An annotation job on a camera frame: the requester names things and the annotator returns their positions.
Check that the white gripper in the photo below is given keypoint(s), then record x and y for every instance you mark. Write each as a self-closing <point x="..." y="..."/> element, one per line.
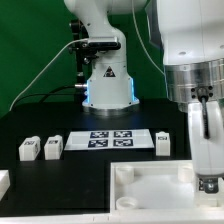
<point x="207" y="154"/>

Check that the white square tabletop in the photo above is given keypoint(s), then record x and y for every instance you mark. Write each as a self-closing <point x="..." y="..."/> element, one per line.
<point x="152" y="185"/>

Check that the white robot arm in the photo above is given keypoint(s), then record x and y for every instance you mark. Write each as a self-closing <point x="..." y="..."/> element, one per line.
<point x="192" y="36"/>

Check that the white marker sheet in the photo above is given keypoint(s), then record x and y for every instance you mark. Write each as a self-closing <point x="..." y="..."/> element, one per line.
<point x="109" y="139"/>

